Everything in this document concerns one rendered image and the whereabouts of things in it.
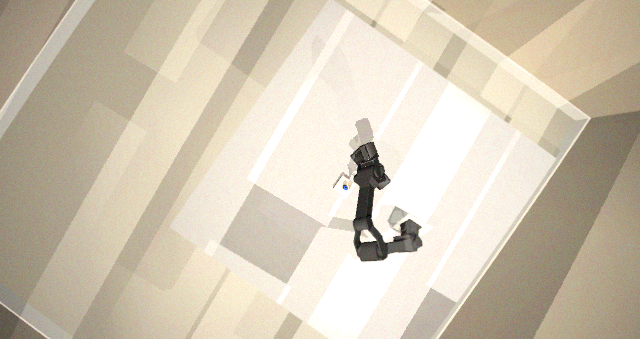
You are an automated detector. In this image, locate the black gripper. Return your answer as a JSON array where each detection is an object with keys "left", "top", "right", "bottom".
[{"left": 350, "top": 148, "right": 391, "bottom": 190}]

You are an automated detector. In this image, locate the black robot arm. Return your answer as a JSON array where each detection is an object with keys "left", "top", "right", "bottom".
[{"left": 353, "top": 141, "right": 423, "bottom": 263}]

